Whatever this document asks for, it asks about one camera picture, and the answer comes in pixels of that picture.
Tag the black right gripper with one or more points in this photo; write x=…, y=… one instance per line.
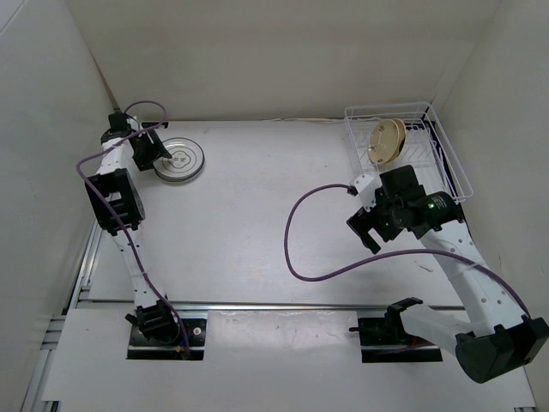
x=362, y=221

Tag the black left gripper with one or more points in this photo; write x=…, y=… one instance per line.
x=155, y=151

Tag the white plate with dark rings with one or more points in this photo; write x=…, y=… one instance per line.
x=188, y=158

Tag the beige plate front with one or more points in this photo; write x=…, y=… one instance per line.
x=384, y=141

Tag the beige plate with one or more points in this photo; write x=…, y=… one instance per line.
x=402, y=134
x=384, y=141

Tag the orange sunburst white plate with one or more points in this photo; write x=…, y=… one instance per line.
x=177, y=181

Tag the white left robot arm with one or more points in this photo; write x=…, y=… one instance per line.
x=119, y=211

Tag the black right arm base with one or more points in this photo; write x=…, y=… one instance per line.
x=380, y=344

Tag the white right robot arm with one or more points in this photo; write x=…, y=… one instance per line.
x=499, y=335

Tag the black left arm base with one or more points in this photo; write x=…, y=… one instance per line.
x=168, y=342

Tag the beige plate rear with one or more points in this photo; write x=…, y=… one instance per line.
x=402, y=134

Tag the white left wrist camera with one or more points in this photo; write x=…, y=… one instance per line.
x=132, y=121

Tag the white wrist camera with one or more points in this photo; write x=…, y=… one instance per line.
x=365, y=185
x=132, y=121

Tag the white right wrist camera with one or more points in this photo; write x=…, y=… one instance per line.
x=365, y=185

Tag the white wire dish rack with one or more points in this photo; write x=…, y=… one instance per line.
x=426, y=146

